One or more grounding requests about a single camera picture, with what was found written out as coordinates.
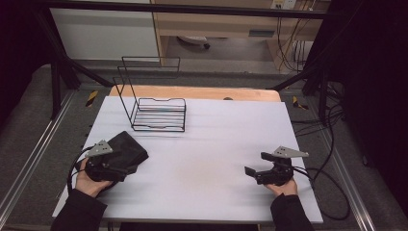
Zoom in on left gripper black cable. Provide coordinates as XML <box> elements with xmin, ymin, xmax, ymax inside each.
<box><xmin>66</xmin><ymin>145</ymin><xmax>94</xmax><ymax>195</ymax></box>

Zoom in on black cloth bag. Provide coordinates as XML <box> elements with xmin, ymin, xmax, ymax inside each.
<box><xmin>75</xmin><ymin>130</ymin><xmax>150</xmax><ymax>176</ymax></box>

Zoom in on yellow black tape piece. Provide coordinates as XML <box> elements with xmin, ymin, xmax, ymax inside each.
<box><xmin>292</xmin><ymin>95</ymin><xmax>310</xmax><ymax>111</ymax></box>
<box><xmin>85</xmin><ymin>90</ymin><xmax>99</xmax><ymax>108</ymax></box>

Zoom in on black metal frame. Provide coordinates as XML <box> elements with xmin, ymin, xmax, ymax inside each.
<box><xmin>32</xmin><ymin>0</ymin><xmax>332</xmax><ymax>120</ymax></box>

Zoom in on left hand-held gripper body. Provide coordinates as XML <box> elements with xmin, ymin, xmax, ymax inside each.
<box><xmin>84</xmin><ymin>139</ymin><xmax>129</xmax><ymax>183</ymax></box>

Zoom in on person's right hand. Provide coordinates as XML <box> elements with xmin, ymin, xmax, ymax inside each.
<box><xmin>265</xmin><ymin>177</ymin><xmax>299</xmax><ymax>197</ymax></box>

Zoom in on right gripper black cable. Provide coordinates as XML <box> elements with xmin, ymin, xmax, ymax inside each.
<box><xmin>293</xmin><ymin>165</ymin><xmax>351</xmax><ymax>221</ymax></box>

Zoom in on bundle of black floor cables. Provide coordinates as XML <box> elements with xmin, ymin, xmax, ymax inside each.
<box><xmin>290</xmin><ymin>80</ymin><xmax>346</xmax><ymax>138</ymax></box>

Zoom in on person's left hand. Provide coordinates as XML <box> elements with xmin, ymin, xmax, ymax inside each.
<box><xmin>74</xmin><ymin>157</ymin><xmax>114</xmax><ymax>198</ymax></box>

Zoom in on black wire rack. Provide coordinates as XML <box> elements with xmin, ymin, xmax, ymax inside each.
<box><xmin>113</xmin><ymin>56</ymin><xmax>188</xmax><ymax>133</ymax></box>

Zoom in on aluminium rail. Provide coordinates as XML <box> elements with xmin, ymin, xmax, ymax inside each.
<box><xmin>0</xmin><ymin>90</ymin><xmax>77</xmax><ymax>222</ymax></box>
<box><xmin>319</xmin><ymin>128</ymin><xmax>377</xmax><ymax>231</ymax></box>

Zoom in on wooden table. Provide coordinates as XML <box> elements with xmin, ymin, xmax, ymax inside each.
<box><xmin>109</xmin><ymin>84</ymin><xmax>283</xmax><ymax>103</ymax></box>

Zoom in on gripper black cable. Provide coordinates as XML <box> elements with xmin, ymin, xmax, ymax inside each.
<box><xmin>66</xmin><ymin>145</ymin><xmax>94</xmax><ymax>195</ymax></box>
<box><xmin>293</xmin><ymin>165</ymin><xmax>351</xmax><ymax>221</ymax></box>

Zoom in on wooden desk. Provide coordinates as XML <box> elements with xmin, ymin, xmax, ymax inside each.
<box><xmin>149</xmin><ymin>0</ymin><xmax>332</xmax><ymax>66</ymax></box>

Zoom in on hanging desk cables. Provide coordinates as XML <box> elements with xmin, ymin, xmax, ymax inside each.
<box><xmin>275</xmin><ymin>16</ymin><xmax>310</xmax><ymax>73</ymax></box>

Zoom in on white foam mat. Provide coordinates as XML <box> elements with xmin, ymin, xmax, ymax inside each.
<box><xmin>52</xmin><ymin>95</ymin><xmax>324</xmax><ymax>224</ymax></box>

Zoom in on dark curtain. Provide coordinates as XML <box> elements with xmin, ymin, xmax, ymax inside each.
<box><xmin>0</xmin><ymin>0</ymin><xmax>54</xmax><ymax>124</ymax></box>
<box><xmin>316</xmin><ymin>0</ymin><xmax>408</xmax><ymax>210</ymax></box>

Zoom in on white wall socket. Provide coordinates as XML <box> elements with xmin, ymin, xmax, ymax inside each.
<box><xmin>269</xmin><ymin>0</ymin><xmax>298</xmax><ymax>11</ymax></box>

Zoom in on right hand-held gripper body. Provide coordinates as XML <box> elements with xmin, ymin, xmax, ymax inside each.
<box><xmin>255</xmin><ymin>145</ymin><xmax>310</xmax><ymax>187</ymax></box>

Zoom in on white power strip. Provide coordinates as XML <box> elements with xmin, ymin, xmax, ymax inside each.
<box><xmin>177</xmin><ymin>35</ymin><xmax>212</xmax><ymax>50</ymax></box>

